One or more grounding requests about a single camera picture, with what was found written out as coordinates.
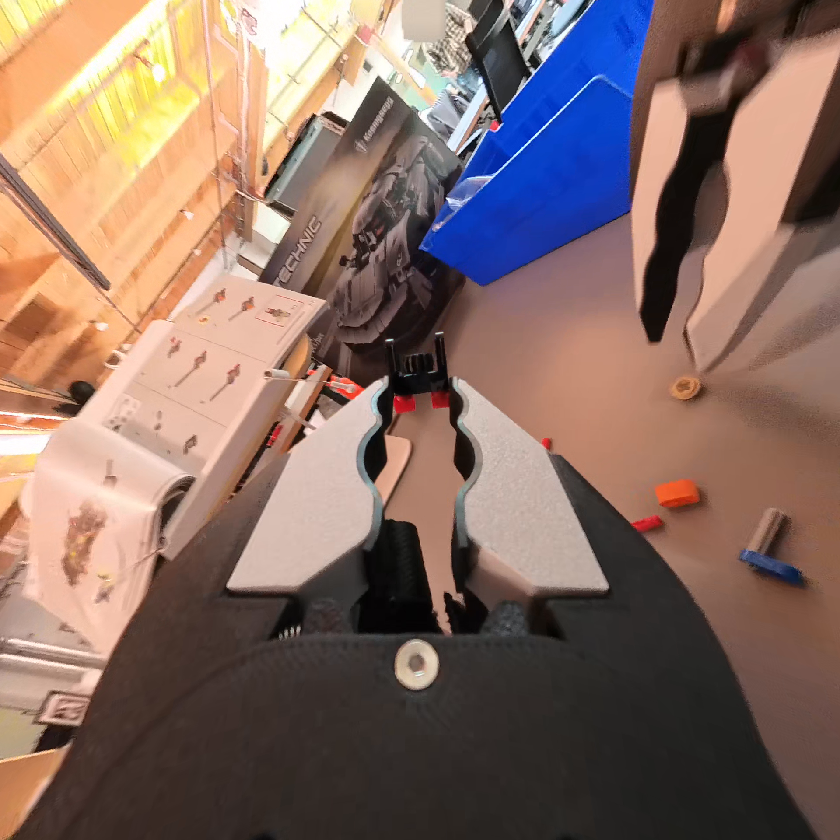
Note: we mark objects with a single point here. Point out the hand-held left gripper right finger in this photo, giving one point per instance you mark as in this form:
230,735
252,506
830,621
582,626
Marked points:
525,518

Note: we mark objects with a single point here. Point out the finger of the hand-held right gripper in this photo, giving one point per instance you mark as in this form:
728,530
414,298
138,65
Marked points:
754,197
656,164

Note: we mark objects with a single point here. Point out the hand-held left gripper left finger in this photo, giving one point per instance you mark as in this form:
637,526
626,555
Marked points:
315,512

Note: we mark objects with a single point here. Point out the black lego assembly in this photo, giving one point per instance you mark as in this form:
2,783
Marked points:
417,374

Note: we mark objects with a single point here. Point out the tan lego gear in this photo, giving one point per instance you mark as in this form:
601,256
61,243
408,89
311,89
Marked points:
684,387

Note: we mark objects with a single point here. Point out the red lego pin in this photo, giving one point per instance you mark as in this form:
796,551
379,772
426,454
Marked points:
646,523

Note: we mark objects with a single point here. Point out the orange lego piece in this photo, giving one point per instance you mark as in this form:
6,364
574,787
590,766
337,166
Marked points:
677,492

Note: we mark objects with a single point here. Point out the blue and grey lego piece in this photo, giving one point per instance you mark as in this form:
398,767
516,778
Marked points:
771,554

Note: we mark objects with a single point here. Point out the dark lego set box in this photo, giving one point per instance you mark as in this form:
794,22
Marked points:
374,229

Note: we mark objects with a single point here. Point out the blue plastic bin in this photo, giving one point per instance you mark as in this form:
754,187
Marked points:
590,46
558,184

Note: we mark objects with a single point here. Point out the white instruction booklet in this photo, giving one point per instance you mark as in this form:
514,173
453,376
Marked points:
184,394

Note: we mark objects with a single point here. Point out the black chair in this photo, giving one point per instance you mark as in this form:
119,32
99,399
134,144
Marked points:
499,52

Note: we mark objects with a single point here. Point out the clear plastic bag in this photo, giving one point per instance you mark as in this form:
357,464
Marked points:
463,200

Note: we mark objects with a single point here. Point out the grey metal case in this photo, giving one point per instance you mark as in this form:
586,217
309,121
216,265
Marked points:
302,164

